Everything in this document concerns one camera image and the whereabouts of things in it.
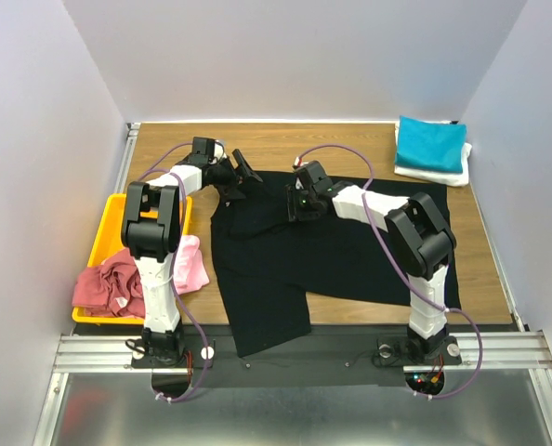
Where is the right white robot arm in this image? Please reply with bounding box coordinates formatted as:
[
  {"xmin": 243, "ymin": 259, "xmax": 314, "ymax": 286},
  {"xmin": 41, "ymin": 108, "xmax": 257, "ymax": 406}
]
[{"xmin": 286, "ymin": 158, "xmax": 456, "ymax": 358}]

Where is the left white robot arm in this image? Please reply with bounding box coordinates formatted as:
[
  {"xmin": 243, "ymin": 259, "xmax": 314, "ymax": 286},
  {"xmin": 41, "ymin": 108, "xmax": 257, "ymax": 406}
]
[{"xmin": 121, "ymin": 137, "xmax": 261, "ymax": 361}]

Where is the light pink t shirt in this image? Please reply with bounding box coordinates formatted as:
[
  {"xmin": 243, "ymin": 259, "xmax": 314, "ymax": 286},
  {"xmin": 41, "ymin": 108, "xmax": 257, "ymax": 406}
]
[{"xmin": 173, "ymin": 235, "xmax": 210, "ymax": 295}]

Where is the white folded t shirt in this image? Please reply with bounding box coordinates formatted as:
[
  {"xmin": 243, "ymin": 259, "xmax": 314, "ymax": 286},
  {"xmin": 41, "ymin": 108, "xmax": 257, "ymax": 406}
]
[{"xmin": 394, "ymin": 142, "xmax": 472, "ymax": 188}]

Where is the yellow plastic bin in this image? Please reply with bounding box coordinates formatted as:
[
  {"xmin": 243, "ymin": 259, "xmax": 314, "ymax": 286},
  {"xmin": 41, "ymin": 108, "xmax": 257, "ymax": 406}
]
[{"xmin": 72, "ymin": 194, "xmax": 179, "ymax": 326}]

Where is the teal folded t shirt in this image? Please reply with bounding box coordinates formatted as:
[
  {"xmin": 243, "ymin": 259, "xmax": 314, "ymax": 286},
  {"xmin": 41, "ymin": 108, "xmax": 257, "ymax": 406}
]
[{"xmin": 395, "ymin": 116, "xmax": 467, "ymax": 174}]

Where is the dark red t shirt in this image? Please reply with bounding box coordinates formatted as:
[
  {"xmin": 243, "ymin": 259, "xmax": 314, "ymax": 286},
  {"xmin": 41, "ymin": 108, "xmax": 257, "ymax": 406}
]
[{"xmin": 72, "ymin": 248, "xmax": 145, "ymax": 319}]

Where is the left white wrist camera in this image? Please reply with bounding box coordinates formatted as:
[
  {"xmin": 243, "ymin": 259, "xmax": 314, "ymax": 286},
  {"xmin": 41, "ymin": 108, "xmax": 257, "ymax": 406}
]
[{"xmin": 214, "ymin": 139, "xmax": 228, "ymax": 163}]

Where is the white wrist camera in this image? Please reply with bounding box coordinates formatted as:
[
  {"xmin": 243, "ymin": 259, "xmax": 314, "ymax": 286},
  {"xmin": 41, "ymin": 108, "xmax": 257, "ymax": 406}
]
[
  {"xmin": 214, "ymin": 139, "xmax": 228, "ymax": 163},
  {"xmin": 293, "ymin": 157, "xmax": 307, "ymax": 169}
]

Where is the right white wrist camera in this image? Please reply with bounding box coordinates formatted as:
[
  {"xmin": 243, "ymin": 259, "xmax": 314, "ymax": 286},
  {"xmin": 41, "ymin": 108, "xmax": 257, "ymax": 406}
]
[{"xmin": 293, "ymin": 157, "xmax": 307, "ymax": 169}]

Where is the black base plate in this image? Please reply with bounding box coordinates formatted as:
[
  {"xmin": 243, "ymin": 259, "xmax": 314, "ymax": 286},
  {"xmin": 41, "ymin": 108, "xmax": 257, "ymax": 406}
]
[{"xmin": 131, "ymin": 322, "xmax": 463, "ymax": 389}]

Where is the aluminium frame rail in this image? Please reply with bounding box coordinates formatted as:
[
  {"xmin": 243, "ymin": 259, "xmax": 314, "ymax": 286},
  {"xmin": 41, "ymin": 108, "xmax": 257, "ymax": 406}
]
[{"xmin": 32, "ymin": 121, "xmax": 142, "ymax": 446}]

